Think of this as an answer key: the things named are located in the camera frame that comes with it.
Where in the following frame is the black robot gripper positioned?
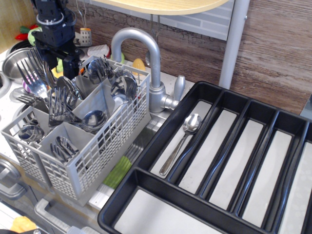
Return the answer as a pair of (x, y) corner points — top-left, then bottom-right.
(33, 0), (80, 80)

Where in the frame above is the small steel spoon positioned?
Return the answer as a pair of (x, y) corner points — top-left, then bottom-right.
(63, 76), (84, 100)

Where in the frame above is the steel spoon front middle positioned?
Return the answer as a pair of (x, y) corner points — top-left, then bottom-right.
(80, 110), (107, 133)

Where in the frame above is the large steel spoon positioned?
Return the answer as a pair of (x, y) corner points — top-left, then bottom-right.
(111, 76), (137, 104)

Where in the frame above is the steel spoon left front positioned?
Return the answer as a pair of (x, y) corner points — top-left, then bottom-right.
(18, 125), (44, 142)

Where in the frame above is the grey plastic cutlery basket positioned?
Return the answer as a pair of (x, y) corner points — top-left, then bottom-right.
(1, 61), (151, 206)

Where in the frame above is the steel spoon in tray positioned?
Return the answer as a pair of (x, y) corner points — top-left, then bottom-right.
(159, 113), (202, 176)

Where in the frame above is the black cutlery tray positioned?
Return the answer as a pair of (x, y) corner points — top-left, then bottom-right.
(97, 81), (312, 234)

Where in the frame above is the large steel fork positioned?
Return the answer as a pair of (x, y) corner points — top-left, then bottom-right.
(17, 59), (48, 98)

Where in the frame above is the small toy grater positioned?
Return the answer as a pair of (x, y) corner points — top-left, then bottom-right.
(79, 28), (92, 46)

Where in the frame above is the green toy cabbage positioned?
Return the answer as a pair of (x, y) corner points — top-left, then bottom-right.
(27, 27), (42, 46)

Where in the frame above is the steel pot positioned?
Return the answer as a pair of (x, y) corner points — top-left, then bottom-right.
(2, 48), (31, 84)

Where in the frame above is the silver toy faucet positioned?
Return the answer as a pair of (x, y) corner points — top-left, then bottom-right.
(111, 27), (180, 113)

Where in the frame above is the green sponge cloth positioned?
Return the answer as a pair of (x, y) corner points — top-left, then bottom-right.
(103, 156), (132, 189)

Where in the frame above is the silver faucet handle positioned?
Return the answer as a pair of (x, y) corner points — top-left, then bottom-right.
(174, 75), (185, 101)

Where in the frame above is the grey shelf post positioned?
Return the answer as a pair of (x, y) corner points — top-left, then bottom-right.
(219, 0), (250, 89)

